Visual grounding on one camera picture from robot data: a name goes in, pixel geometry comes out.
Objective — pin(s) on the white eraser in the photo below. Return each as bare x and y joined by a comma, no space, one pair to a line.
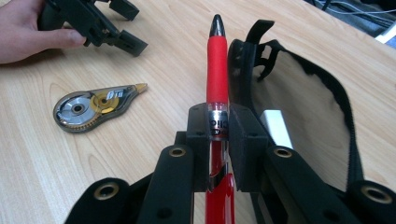
277,127

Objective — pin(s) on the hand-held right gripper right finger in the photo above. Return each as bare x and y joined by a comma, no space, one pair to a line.
246,146

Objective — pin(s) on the red pen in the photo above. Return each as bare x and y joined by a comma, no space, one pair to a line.
217,71

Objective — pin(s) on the black pencil case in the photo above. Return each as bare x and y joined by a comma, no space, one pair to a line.
311,102

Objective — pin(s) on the grey correction tape dispenser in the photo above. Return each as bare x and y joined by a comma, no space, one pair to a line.
90,107

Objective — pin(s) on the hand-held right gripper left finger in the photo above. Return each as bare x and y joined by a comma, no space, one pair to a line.
199,140

